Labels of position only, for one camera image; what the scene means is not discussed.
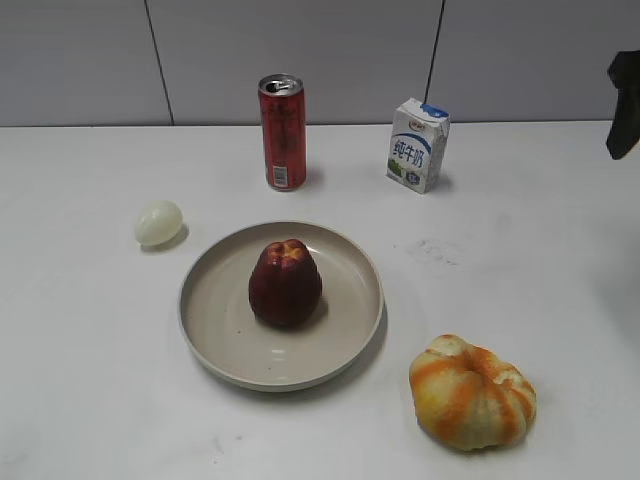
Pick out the orange yellow pumpkin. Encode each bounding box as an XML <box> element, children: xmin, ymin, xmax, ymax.
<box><xmin>409</xmin><ymin>334</ymin><xmax>537</xmax><ymax>451</ymax></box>

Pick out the white blue milk carton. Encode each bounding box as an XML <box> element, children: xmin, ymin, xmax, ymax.
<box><xmin>386</xmin><ymin>98</ymin><xmax>450</xmax><ymax>194</ymax></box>

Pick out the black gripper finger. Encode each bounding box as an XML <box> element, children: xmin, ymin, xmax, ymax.
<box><xmin>606</xmin><ymin>50</ymin><xmax>640</xmax><ymax>160</ymax></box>

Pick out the beige round plate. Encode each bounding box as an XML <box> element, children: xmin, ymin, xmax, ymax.
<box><xmin>179</xmin><ymin>221</ymin><xmax>386</xmax><ymax>392</ymax></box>

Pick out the dark red apple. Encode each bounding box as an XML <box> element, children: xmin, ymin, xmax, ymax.
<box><xmin>248</xmin><ymin>238</ymin><xmax>322</xmax><ymax>328</ymax></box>

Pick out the white egg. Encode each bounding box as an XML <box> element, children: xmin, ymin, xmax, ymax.
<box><xmin>134</xmin><ymin>200</ymin><xmax>183</xmax><ymax>247</ymax></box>

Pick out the red drink can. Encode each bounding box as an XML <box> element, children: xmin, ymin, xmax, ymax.
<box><xmin>258</xmin><ymin>73</ymin><xmax>306</xmax><ymax>191</ymax></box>

